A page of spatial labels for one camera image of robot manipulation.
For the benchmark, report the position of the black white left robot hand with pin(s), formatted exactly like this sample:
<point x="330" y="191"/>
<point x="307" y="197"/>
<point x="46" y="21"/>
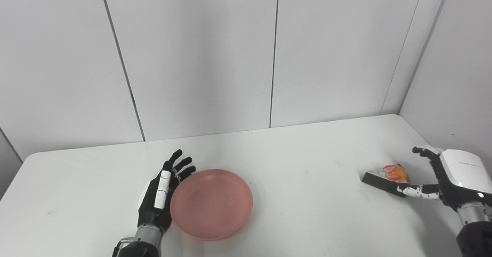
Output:
<point x="161" y="189"/>

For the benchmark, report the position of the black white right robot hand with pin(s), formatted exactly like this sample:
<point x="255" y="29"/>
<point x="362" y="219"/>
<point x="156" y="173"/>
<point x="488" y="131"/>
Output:
<point x="461" y="172"/>

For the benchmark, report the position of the pink round plate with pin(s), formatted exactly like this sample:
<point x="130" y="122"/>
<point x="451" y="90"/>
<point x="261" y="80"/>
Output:
<point x="211" y="205"/>

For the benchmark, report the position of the chocolate cake slice with fruit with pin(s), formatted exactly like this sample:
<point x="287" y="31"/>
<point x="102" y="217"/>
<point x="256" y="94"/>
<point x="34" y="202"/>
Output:
<point x="380" y="180"/>

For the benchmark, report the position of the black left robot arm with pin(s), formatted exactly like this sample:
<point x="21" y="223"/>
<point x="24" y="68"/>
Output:
<point x="144" y="245"/>

